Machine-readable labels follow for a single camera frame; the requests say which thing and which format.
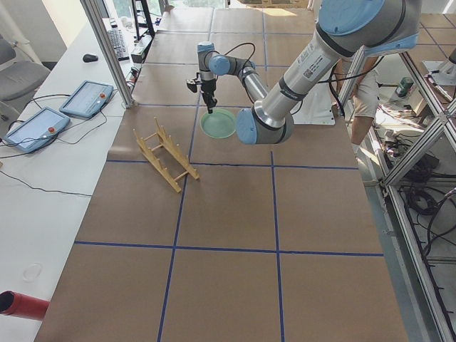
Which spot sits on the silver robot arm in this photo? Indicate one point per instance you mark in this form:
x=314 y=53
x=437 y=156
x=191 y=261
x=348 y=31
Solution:
x=382 y=27

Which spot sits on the black keyboard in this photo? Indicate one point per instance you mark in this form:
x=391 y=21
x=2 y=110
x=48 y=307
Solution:
x=117 y=41

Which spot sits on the aluminium frame post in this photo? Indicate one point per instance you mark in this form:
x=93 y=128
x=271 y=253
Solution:
x=96 y=21

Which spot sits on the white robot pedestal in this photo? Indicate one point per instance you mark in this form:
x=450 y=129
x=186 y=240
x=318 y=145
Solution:
x=316 y=108

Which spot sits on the person in beige shirt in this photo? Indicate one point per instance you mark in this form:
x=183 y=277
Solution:
x=365 y=96

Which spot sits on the far blue teach pendant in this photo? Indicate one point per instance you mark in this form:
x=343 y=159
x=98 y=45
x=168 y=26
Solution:
x=87 y=100

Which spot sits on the near blue teach pendant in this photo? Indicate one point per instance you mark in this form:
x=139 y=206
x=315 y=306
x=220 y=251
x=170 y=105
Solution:
x=37 y=130

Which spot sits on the red cylinder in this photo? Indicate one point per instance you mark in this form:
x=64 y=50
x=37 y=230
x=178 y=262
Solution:
x=23 y=306

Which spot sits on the wooden plate rack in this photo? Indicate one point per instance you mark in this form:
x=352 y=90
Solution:
x=166 y=156

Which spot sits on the blue teach pendant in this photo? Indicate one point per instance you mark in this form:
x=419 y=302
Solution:
x=87 y=100
x=37 y=130

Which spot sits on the green ceramic plate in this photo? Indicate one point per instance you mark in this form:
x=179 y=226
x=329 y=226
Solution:
x=218 y=124

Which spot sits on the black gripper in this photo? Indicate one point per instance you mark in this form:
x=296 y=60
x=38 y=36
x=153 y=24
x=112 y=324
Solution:
x=208 y=86

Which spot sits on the black computer mouse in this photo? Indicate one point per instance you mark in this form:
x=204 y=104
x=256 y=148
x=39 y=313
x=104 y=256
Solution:
x=89 y=58

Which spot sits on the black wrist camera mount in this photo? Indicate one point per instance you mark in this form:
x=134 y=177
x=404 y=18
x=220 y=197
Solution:
x=194 y=83

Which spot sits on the grey office chair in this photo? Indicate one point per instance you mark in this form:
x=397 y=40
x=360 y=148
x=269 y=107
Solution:
x=20 y=79

